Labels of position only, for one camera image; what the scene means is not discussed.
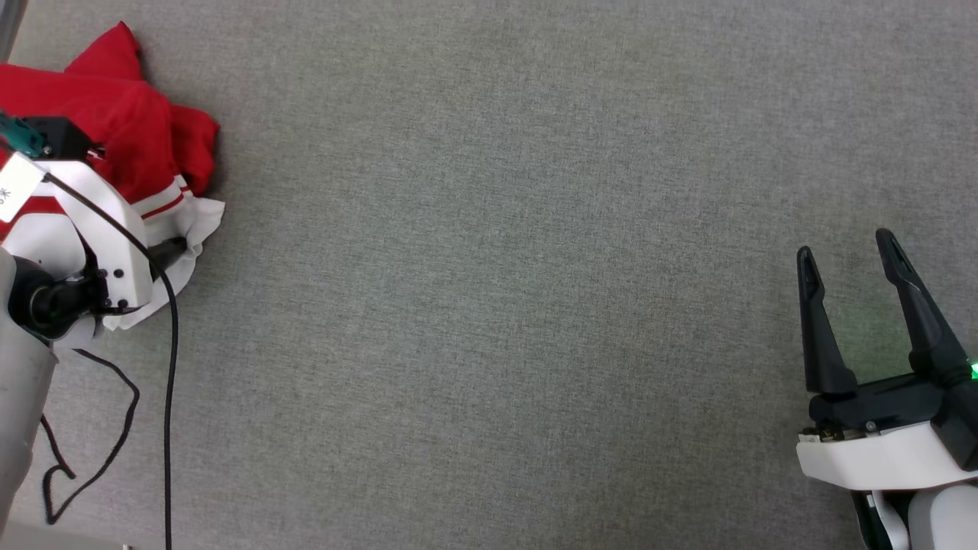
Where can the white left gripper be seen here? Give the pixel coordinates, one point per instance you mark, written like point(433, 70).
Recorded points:
point(114, 229)

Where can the white paper label tag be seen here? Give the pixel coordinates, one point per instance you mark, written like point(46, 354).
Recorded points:
point(15, 187)

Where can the red white basketball jersey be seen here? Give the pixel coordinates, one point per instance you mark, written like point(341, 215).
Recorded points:
point(114, 99)

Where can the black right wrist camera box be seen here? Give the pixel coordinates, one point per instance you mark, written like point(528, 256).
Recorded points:
point(959, 428)

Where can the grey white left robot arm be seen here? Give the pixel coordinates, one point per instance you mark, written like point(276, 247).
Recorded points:
point(19, 397)

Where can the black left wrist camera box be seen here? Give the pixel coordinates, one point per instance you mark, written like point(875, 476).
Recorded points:
point(65, 137)

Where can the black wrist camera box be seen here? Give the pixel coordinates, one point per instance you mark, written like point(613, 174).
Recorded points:
point(959, 428)
point(65, 137)

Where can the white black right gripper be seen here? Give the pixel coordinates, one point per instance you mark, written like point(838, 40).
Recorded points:
point(871, 454)

